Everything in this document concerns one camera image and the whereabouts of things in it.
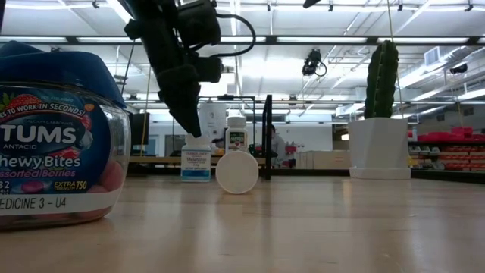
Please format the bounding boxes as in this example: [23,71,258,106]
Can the black overhead camera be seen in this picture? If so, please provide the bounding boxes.
[301,48,327,78]

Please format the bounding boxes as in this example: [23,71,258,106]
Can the white faceted plant pot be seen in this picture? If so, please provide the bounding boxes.
[347,116,412,180]

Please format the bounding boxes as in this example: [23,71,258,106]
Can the tall green cactus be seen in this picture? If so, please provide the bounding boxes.
[363,39,400,120]

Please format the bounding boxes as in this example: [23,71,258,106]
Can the person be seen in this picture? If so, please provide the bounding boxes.
[270,124,288,168]

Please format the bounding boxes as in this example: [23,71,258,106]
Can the red grey storage bin rack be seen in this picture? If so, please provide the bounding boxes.
[407,127,485,172]

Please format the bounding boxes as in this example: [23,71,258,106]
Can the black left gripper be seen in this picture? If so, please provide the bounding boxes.
[124,0,202,137]

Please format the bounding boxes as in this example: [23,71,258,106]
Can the white melatonin bottle blue label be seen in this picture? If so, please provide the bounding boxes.
[180,133,212,183]

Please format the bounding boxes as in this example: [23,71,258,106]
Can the blue Tums antacid bottle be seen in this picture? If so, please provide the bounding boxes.
[0,40,132,231]

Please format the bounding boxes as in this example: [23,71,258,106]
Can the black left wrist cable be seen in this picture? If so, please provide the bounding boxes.
[196,12,258,58]

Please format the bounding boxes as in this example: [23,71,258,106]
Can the orange pill vial white cap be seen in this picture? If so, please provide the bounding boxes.
[214,150,260,195]

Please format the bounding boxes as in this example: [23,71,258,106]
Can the grey air vent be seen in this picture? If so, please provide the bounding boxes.
[424,45,443,67]

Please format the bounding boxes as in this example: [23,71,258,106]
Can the black background computer monitor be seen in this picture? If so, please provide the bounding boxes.
[130,111,151,146]

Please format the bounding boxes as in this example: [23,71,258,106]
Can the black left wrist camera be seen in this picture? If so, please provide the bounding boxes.
[195,55,224,83]

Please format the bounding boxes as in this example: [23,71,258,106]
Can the wooden shelf board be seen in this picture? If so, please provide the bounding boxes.
[128,155,266,166]

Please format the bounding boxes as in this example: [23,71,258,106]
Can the white aspirin bottle green label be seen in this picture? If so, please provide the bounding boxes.
[225,116,249,153]

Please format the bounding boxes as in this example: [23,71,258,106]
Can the white background column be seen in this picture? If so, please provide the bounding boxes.
[198,101,227,149]

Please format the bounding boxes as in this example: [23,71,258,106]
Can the beige background cabinets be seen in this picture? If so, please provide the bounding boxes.
[294,149,352,171]

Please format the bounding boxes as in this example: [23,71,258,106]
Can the black hanging cable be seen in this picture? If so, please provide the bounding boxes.
[120,39,136,96]

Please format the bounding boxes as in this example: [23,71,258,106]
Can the black metal shelf frame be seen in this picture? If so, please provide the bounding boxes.
[196,94,274,181]

